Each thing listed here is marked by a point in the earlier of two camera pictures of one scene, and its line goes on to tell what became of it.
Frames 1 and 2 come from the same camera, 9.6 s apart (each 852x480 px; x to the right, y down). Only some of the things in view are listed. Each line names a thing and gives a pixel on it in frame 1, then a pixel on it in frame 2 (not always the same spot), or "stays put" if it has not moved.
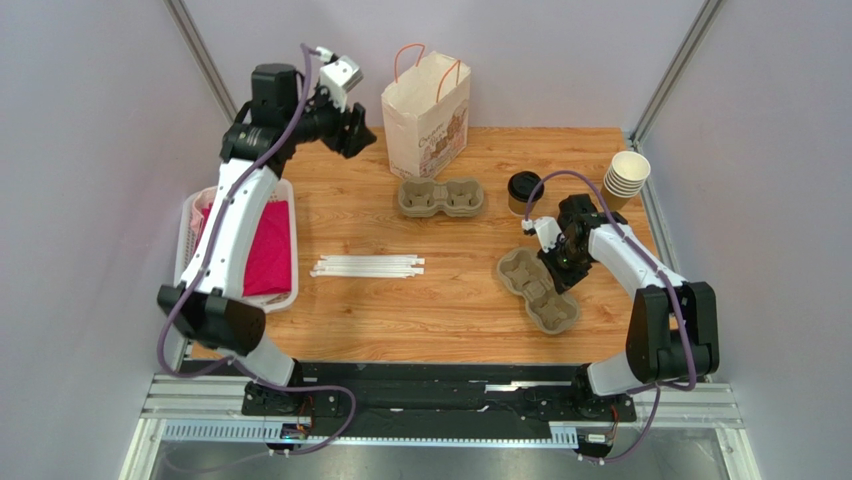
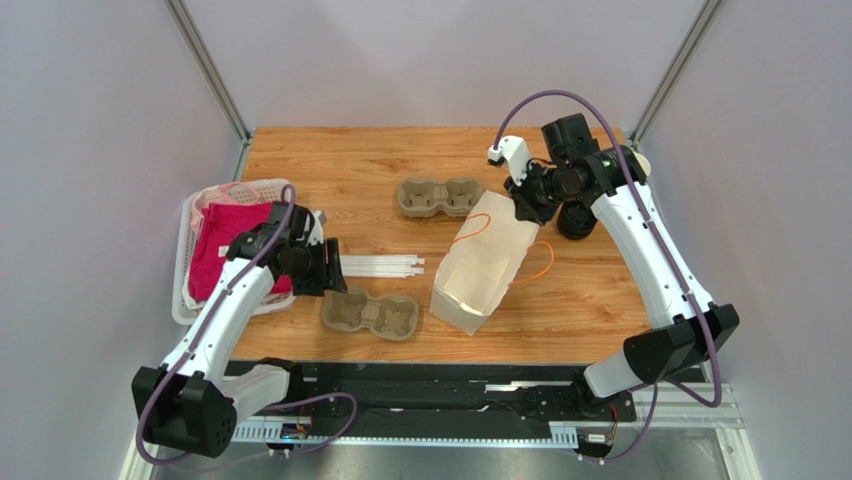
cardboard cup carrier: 522,273 → 391,317
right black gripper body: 567,267 → 527,202
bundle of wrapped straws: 368,266 stays put
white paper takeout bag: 426,112 → 481,263
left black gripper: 352,141 → 329,275
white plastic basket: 282,192 stays put
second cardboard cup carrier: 420,197 stays put
